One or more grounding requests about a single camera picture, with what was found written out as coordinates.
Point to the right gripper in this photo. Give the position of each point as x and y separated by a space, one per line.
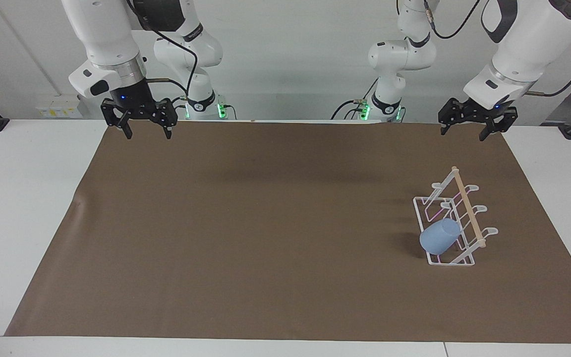
134 101

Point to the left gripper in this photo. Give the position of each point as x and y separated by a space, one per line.
488 113

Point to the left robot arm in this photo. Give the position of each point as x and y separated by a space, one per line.
528 44

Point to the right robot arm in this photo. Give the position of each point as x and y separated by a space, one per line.
102 34

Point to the blue cup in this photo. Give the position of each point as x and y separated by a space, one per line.
439 238

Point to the white wall socket strip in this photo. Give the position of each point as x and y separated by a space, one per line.
60 109

